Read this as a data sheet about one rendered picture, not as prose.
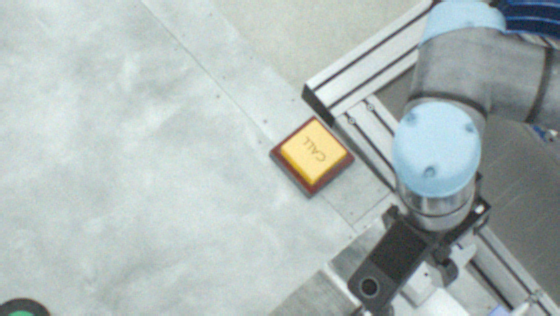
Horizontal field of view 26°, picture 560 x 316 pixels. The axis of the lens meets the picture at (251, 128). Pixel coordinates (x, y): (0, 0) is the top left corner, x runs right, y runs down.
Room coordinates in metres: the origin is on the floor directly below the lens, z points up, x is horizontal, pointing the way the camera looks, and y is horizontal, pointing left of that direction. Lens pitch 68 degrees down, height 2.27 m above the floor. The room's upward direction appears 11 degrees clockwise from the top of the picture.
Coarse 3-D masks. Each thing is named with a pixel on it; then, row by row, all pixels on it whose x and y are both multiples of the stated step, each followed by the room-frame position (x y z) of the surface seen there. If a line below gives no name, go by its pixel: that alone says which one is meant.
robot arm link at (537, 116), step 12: (552, 48) 0.56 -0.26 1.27; (552, 60) 0.54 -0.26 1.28; (552, 72) 0.52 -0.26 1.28; (540, 84) 0.51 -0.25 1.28; (552, 84) 0.51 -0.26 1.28; (540, 96) 0.50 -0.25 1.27; (552, 96) 0.50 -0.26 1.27; (540, 108) 0.49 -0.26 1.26; (552, 108) 0.50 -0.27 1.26; (528, 120) 0.49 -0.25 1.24; (540, 120) 0.49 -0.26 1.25; (552, 120) 0.49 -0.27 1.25
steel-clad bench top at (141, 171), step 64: (0, 0) 0.72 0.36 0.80; (64, 0) 0.74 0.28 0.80; (128, 0) 0.76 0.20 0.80; (192, 0) 0.78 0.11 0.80; (0, 64) 0.63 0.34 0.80; (64, 64) 0.65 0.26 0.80; (128, 64) 0.66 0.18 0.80; (192, 64) 0.68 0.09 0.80; (256, 64) 0.70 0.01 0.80; (0, 128) 0.54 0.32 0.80; (64, 128) 0.56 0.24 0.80; (128, 128) 0.58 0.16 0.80; (192, 128) 0.59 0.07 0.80; (256, 128) 0.61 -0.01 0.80; (0, 192) 0.46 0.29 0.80; (64, 192) 0.47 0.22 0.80; (128, 192) 0.49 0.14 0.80; (192, 192) 0.51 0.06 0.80; (256, 192) 0.52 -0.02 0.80; (320, 192) 0.54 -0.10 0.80; (384, 192) 0.56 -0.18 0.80; (0, 256) 0.38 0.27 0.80; (64, 256) 0.39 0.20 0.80; (128, 256) 0.41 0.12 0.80; (192, 256) 0.42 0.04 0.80; (256, 256) 0.44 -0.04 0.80; (320, 256) 0.46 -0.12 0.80
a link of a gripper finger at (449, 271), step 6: (450, 258) 0.41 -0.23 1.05; (444, 264) 0.39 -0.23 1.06; (450, 264) 0.40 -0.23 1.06; (456, 264) 0.40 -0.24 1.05; (444, 270) 0.39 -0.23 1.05; (450, 270) 0.39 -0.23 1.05; (456, 270) 0.40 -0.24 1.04; (444, 276) 0.39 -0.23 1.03; (450, 276) 0.39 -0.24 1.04; (456, 276) 0.39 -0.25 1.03; (444, 282) 0.39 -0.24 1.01; (450, 282) 0.39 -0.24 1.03
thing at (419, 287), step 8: (480, 208) 0.51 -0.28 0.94; (424, 264) 0.42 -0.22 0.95; (416, 272) 0.41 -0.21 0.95; (424, 272) 0.41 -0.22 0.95; (408, 280) 0.40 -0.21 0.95; (416, 280) 0.40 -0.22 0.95; (424, 280) 0.41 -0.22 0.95; (408, 288) 0.40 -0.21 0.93; (416, 288) 0.39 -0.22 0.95; (424, 288) 0.40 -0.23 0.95; (432, 288) 0.41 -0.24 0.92; (408, 296) 0.40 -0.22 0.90; (416, 296) 0.39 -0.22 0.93; (424, 296) 0.40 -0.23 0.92
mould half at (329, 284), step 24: (360, 240) 0.46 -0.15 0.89; (336, 264) 0.42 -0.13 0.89; (312, 288) 0.39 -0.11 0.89; (336, 288) 0.39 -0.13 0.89; (288, 312) 0.36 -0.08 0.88; (312, 312) 0.36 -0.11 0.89; (336, 312) 0.37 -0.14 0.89; (408, 312) 0.38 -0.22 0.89; (432, 312) 0.39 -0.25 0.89; (456, 312) 0.39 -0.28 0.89
